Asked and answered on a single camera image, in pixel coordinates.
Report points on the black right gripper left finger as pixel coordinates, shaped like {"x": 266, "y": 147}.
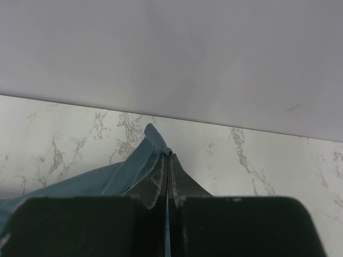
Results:
{"x": 133, "y": 224}

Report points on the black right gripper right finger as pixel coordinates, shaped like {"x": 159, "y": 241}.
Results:
{"x": 201, "y": 224}

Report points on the blue t shirt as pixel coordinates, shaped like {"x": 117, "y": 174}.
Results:
{"x": 112, "y": 180}

